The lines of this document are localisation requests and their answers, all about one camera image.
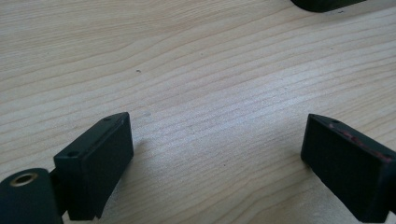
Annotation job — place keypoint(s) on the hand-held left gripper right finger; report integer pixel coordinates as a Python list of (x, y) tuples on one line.
[(348, 168)]

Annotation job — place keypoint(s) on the black flat object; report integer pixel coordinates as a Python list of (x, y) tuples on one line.
[(323, 3)]

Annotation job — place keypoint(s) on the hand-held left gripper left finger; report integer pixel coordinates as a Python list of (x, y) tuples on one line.
[(93, 174)]

